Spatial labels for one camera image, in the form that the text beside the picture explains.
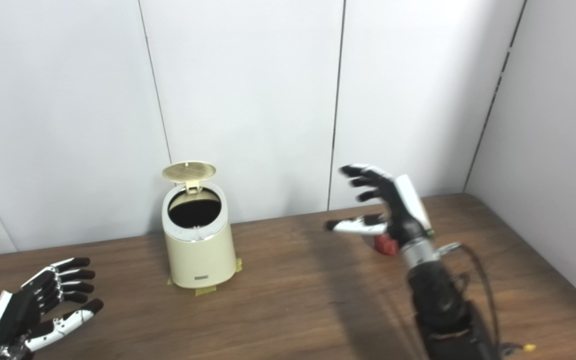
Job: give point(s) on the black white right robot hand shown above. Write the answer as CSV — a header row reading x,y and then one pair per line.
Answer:
x,y
403,210

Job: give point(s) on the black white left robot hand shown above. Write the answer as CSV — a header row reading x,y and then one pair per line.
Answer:
x,y
18,310

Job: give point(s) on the red apple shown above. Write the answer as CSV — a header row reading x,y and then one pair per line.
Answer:
x,y
385,245

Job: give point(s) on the cream round bin lid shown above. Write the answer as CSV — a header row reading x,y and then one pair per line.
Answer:
x,y
189,171

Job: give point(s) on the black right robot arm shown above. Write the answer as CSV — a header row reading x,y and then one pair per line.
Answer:
x,y
438,300

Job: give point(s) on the cream-colored bin body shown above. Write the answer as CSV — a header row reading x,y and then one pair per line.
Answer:
x,y
200,260

